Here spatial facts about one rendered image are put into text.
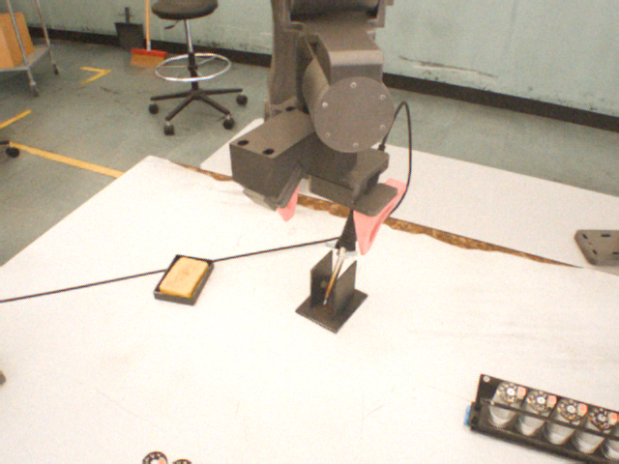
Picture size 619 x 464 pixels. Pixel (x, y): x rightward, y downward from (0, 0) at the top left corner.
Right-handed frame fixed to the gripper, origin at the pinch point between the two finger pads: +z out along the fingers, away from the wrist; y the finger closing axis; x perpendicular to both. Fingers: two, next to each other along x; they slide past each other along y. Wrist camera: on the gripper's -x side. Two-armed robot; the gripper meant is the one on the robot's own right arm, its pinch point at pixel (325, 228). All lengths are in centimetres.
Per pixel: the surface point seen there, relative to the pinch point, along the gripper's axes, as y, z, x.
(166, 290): -17.6, 11.9, -9.2
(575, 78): -4, 64, 260
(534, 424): 26.0, 9.1, -3.6
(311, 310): -1.3, 12.8, -0.7
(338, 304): 1.8, 10.7, 0.5
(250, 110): -157, 89, 161
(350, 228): 0.2, 3.1, 5.0
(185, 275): -17.8, 12.0, -5.8
